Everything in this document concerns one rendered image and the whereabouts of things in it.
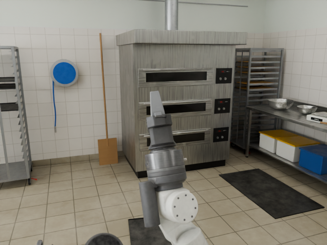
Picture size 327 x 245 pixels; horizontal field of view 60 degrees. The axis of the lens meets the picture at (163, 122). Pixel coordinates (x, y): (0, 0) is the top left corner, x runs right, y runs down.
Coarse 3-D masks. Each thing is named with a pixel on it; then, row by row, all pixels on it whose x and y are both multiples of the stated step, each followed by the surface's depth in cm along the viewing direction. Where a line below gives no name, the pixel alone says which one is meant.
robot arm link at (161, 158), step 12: (156, 120) 61; (168, 120) 61; (156, 132) 62; (168, 132) 62; (156, 144) 62; (168, 144) 63; (156, 156) 61; (168, 156) 61; (180, 156) 63; (156, 168) 61; (168, 168) 61
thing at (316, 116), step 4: (320, 112) 377; (324, 112) 377; (308, 116) 370; (312, 116) 364; (316, 116) 362; (320, 116) 362; (324, 116) 357; (308, 120) 371; (312, 120) 365; (316, 120) 359; (320, 120) 354; (324, 120) 350
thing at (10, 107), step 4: (0, 104) 396; (4, 104) 396; (8, 104) 396; (12, 104) 396; (16, 104) 396; (0, 108) 365; (4, 108) 365; (8, 108) 365; (12, 108) 365; (16, 108) 365
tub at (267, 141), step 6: (264, 132) 458; (270, 132) 458; (276, 132) 458; (282, 132) 458; (288, 132) 458; (264, 138) 453; (270, 138) 440; (276, 138) 431; (264, 144) 455; (270, 144) 441; (276, 144) 435; (270, 150) 442
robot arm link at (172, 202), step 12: (180, 168) 62; (156, 180) 61; (168, 180) 60; (180, 180) 61; (144, 192) 60; (156, 192) 63; (168, 192) 60; (180, 192) 59; (144, 204) 60; (156, 204) 61; (168, 204) 58; (180, 204) 58; (192, 204) 59; (144, 216) 60; (156, 216) 60; (168, 216) 59; (180, 216) 57; (192, 216) 58
